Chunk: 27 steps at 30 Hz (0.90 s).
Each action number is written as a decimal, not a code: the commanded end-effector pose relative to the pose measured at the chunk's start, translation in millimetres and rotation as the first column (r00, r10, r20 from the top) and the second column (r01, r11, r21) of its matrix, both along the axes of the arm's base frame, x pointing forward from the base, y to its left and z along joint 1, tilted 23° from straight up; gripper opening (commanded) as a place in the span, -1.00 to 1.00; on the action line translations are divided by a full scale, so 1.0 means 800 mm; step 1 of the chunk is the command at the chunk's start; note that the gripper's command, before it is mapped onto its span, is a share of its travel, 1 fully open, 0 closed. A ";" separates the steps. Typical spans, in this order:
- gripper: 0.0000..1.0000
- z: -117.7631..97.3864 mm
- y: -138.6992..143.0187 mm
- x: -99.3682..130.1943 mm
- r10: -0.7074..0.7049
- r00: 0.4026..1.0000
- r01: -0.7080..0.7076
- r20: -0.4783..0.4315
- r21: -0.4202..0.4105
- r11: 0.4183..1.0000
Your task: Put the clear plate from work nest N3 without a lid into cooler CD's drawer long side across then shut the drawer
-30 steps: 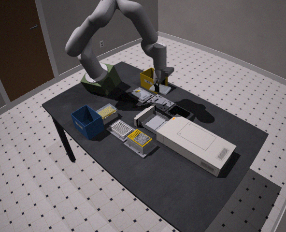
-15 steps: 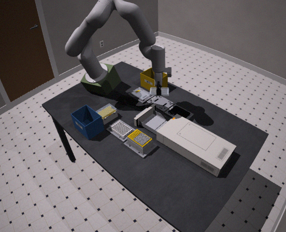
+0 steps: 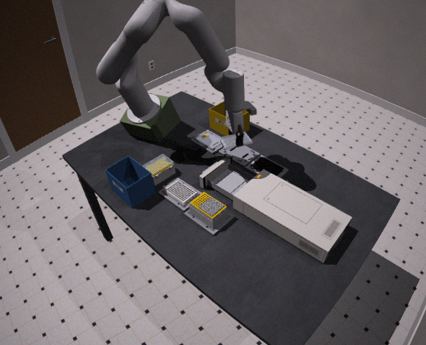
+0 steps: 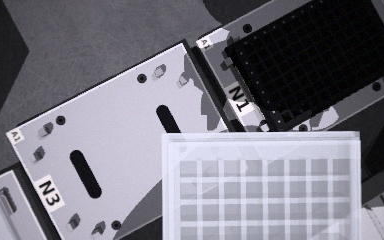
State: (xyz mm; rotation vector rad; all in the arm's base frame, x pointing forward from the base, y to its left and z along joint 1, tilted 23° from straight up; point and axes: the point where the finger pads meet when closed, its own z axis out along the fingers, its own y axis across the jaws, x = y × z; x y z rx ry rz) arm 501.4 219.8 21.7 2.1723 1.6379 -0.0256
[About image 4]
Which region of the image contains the black multi-well plate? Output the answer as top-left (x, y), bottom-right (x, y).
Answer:
top-left (224, 0), bottom-right (384, 132)

